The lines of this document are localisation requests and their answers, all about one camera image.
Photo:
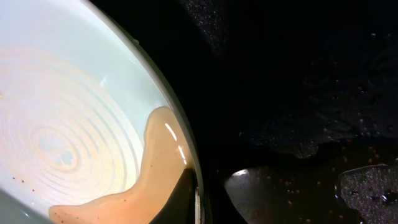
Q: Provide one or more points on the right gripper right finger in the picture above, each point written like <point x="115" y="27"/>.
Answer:
<point x="251" y="192"/>

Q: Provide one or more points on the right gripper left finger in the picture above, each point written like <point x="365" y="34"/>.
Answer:
<point x="180" y="207"/>

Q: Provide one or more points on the light blue plate top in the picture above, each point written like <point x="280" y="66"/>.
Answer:
<point x="91" y="131"/>

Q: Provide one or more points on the black round tray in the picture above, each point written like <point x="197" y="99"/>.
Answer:
<point x="307" y="88"/>

